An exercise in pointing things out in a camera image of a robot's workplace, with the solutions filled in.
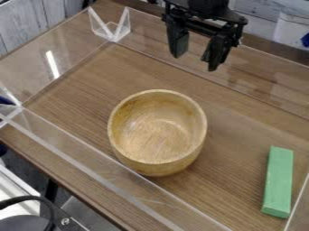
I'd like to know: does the grey metal base plate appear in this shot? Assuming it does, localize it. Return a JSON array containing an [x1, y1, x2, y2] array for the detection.
[[56, 195, 121, 231]]

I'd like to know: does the brown wooden bowl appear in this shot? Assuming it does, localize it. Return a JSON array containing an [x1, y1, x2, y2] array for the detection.
[[107, 89, 208, 177]]

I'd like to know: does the green rectangular block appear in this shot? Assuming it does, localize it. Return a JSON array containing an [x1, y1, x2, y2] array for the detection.
[[261, 146, 293, 218]]

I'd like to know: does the black cable lower left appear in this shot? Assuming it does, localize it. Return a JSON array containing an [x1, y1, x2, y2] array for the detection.
[[0, 195, 56, 231]]

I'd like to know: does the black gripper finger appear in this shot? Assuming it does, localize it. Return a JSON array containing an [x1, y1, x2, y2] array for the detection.
[[166, 15, 190, 59], [202, 33, 232, 71]]

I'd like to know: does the black table leg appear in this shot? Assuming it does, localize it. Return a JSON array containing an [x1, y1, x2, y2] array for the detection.
[[44, 180, 59, 202]]

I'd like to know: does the white container in background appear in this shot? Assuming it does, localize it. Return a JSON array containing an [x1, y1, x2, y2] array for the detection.
[[273, 12, 309, 51]]

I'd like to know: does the clear acrylic tray enclosure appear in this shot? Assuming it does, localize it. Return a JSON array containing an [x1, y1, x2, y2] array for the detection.
[[0, 3, 309, 231]]

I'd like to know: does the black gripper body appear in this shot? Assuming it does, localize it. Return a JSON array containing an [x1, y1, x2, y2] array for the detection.
[[162, 0, 249, 46]]

